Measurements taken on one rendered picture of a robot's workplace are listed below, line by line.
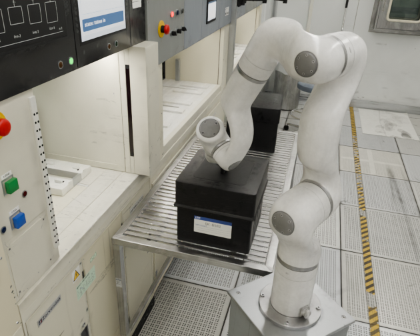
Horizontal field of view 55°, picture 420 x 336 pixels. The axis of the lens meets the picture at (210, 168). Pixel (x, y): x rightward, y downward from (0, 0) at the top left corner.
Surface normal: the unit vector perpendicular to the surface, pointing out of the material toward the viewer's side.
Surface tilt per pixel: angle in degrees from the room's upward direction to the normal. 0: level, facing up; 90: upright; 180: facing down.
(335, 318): 0
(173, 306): 0
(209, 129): 45
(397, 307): 0
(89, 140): 90
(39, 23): 90
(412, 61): 90
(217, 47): 90
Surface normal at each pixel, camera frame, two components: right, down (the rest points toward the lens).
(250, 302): 0.04, -0.88
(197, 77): -0.26, 0.44
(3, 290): 0.96, 0.15
